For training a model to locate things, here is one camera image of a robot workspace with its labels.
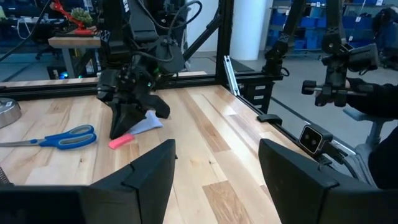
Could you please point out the black aluminium table frame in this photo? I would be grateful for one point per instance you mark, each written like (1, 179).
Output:
(224, 37)

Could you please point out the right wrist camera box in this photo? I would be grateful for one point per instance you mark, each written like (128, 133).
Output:
(171, 59)

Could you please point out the black mesh desk organizer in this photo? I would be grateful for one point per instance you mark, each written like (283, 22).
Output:
(3, 177)

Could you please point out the black table clamp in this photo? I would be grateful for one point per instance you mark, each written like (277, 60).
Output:
(270, 119)

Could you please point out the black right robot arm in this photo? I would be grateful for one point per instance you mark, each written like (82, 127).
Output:
(136, 25)

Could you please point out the white shade silver table lamp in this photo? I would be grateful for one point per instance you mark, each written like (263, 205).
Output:
(7, 112)

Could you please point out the silver aluminium bar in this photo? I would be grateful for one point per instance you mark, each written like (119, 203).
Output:
(231, 76)

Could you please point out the wooden background desk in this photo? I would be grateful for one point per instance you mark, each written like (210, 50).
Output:
(74, 42)

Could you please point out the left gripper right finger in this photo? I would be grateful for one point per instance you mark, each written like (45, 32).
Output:
(304, 193)

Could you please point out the blue storage bins shelf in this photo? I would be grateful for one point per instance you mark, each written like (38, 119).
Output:
(308, 21)

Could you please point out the pink eraser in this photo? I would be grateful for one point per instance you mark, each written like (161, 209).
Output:
(121, 141)

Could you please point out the white column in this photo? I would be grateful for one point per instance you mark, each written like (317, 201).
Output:
(248, 28)

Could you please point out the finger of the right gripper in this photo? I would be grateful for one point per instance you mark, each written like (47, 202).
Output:
(160, 107)
(124, 118)

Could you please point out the red and green decoration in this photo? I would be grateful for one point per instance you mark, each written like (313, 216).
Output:
(81, 15)

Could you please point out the pale blue chair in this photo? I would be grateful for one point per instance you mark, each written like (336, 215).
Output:
(376, 130)

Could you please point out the black office chair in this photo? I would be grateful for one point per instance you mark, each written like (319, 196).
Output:
(385, 31)

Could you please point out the black drawer unit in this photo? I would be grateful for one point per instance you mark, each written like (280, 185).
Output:
(259, 96)

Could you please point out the pale blue sticky note pad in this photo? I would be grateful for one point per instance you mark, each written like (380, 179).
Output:
(150, 124)

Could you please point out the person's hand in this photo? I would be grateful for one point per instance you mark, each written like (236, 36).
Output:
(349, 90)

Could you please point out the person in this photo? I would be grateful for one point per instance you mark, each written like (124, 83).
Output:
(382, 99)

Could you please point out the table-level camera box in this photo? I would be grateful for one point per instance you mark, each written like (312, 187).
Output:
(312, 140)

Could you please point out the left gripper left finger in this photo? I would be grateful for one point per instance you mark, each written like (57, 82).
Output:
(136, 193)

